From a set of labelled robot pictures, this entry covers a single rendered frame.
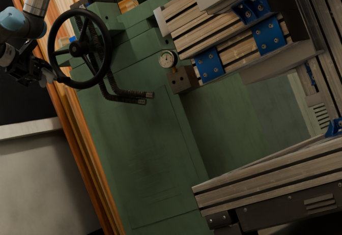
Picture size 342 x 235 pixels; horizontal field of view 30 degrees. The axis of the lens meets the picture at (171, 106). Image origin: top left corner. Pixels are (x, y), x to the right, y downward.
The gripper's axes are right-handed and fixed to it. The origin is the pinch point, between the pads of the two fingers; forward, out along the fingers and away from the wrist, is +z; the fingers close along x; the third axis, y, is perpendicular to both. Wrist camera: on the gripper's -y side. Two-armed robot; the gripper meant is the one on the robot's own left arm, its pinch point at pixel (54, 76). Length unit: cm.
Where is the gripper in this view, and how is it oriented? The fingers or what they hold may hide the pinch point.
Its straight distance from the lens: 229.9
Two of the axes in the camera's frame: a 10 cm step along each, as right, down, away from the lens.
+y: 0.4, 8.6, -5.0
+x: 7.9, -3.3, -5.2
